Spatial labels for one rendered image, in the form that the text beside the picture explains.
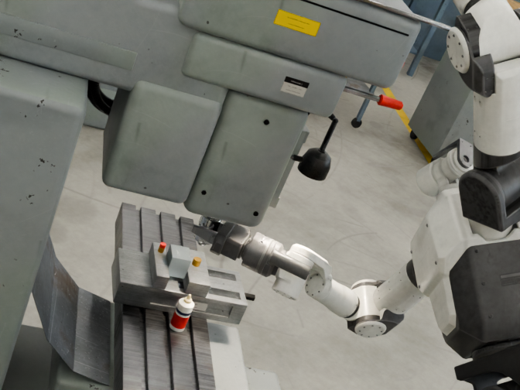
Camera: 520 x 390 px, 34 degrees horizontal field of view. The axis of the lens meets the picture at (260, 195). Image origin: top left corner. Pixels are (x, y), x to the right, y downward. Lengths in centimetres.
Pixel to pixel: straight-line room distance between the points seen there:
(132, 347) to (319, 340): 204
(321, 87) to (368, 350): 254
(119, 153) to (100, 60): 20
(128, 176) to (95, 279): 205
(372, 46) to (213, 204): 49
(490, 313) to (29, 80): 96
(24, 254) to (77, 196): 258
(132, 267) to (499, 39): 119
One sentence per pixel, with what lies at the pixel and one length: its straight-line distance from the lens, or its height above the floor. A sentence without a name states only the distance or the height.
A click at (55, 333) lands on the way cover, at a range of 206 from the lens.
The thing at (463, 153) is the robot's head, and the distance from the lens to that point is 180.
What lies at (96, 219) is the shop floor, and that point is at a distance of 422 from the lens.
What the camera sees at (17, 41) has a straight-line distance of 169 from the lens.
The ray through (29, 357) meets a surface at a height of 71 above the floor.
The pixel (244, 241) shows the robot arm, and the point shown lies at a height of 126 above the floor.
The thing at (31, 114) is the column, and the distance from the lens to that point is 162.
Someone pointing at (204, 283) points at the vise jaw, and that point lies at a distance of 221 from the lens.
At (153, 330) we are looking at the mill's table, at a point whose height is 91.
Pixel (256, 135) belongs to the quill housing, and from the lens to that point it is 179.
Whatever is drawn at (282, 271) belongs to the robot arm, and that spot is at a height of 124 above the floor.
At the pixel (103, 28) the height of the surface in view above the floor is 168.
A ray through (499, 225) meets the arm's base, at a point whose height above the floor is 168.
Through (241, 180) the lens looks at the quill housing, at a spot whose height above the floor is 143.
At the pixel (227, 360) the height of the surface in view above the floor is 83.
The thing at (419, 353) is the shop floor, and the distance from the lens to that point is 434.
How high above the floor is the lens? 225
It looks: 27 degrees down
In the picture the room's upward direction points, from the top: 24 degrees clockwise
